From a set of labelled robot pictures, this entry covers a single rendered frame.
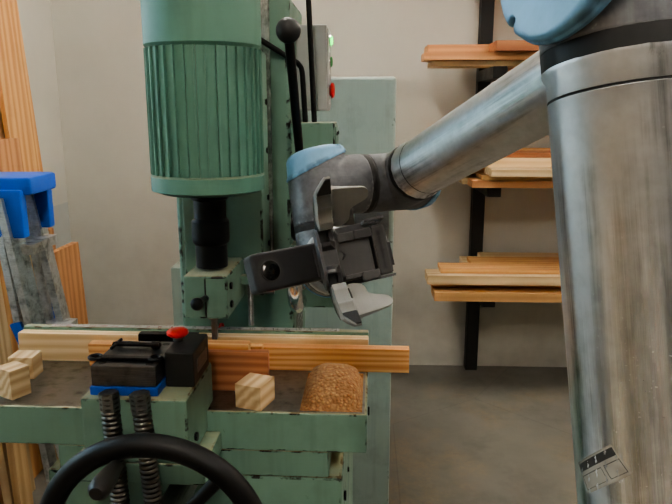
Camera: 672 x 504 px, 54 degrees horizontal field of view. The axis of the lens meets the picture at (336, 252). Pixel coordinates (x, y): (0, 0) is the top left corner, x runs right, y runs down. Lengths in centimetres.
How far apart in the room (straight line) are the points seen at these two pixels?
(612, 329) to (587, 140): 13
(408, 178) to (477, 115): 18
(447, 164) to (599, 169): 43
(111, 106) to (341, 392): 272
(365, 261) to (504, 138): 21
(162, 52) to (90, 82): 256
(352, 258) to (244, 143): 32
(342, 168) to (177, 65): 27
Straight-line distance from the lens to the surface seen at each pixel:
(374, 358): 109
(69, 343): 122
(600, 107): 47
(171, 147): 99
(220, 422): 99
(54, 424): 107
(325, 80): 130
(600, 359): 48
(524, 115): 76
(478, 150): 83
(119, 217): 355
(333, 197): 71
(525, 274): 301
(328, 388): 98
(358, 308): 70
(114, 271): 362
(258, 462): 101
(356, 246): 75
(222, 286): 104
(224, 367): 103
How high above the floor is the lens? 132
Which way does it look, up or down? 12 degrees down
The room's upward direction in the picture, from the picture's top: straight up
